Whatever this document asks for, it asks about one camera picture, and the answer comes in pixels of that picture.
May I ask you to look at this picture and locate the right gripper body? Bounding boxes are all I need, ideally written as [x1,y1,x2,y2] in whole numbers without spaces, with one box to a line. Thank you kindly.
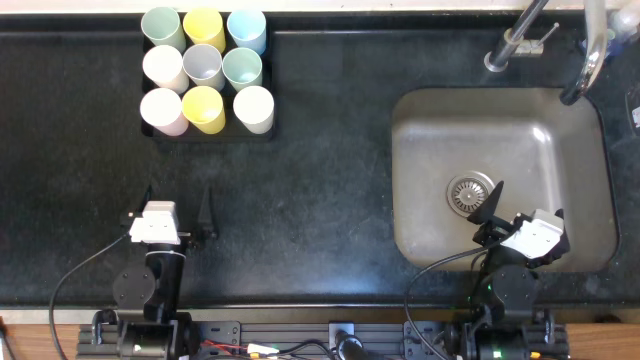
[472,213,524,248]

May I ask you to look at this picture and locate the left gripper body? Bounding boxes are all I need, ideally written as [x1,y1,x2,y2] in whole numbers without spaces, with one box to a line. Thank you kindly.
[177,229,205,251]

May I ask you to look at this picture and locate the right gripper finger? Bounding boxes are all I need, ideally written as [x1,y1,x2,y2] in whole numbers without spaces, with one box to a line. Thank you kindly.
[554,208,572,262]
[466,180,505,226]

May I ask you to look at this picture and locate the pink cup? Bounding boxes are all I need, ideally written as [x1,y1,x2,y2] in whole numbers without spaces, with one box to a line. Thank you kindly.
[139,87,190,138]

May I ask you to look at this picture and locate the yellow cup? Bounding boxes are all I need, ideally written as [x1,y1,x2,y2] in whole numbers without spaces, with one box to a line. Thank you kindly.
[180,85,227,136]
[182,7,227,54]

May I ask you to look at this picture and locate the white cup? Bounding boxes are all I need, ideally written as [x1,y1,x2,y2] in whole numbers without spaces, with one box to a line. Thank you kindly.
[232,85,276,136]
[141,44,190,95]

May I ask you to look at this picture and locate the steel sink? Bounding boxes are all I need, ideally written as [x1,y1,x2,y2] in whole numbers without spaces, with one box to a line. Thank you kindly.
[390,87,620,274]

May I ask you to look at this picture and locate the black tray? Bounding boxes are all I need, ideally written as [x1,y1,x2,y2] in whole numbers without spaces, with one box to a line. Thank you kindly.
[140,12,276,143]

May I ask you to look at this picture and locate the grey cup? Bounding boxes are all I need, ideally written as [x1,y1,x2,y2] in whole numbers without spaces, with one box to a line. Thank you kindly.
[181,43,226,93]

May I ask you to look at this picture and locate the steel tap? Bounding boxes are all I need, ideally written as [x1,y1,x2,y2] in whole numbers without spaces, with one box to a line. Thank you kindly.
[483,0,610,107]

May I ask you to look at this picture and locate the green cup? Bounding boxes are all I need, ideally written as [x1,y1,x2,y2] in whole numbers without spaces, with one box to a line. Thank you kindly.
[221,47,264,93]
[140,6,187,53]

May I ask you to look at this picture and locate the blue cup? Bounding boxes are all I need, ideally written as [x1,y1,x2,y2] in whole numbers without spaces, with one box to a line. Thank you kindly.
[226,9,268,56]

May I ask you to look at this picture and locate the blue soap bottle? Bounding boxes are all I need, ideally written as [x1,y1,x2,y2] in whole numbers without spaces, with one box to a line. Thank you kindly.
[578,3,640,64]

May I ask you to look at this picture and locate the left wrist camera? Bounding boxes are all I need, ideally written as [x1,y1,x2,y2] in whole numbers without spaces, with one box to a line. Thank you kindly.
[128,200,182,246]

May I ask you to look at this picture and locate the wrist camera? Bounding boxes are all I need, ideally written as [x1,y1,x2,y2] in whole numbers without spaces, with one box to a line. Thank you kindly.
[499,208,566,260]
[128,200,182,246]

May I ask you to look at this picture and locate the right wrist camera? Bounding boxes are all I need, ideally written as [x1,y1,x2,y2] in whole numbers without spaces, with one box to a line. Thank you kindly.
[499,208,566,260]

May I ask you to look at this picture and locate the black cable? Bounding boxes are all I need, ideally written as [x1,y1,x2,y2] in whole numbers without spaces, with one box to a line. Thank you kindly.
[403,239,506,360]
[47,232,132,360]

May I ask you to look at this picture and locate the mounting rail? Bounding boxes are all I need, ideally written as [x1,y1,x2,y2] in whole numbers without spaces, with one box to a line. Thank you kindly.
[75,308,571,360]

